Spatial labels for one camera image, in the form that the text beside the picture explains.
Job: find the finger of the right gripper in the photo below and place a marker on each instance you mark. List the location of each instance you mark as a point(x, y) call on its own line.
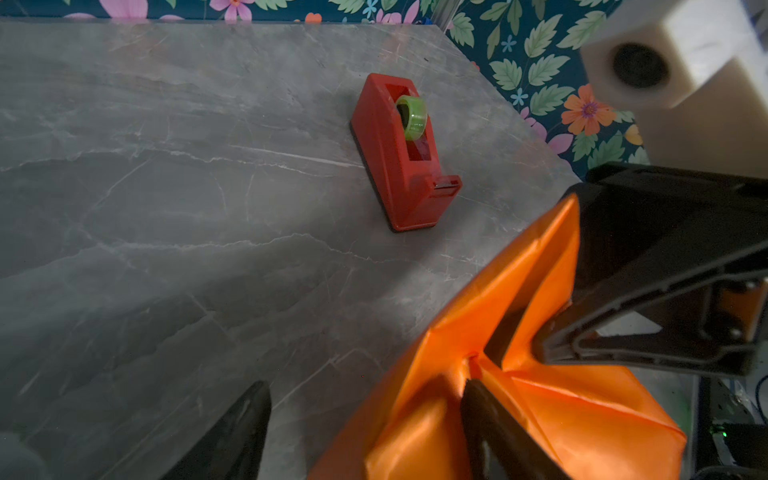
point(671, 273)

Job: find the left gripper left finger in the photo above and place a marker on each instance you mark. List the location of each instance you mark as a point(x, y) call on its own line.
point(233, 447)

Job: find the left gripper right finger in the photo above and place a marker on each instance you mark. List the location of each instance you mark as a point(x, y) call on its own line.
point(498, 446)

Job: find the yellow wrapping paper sheet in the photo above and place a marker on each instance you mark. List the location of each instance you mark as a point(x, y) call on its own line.
point(595, 422)

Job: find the red tape dispenser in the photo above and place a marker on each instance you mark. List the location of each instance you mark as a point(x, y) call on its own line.
point(406, 175)

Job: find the green tape roll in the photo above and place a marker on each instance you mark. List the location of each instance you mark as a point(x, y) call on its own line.
point(414, 116)

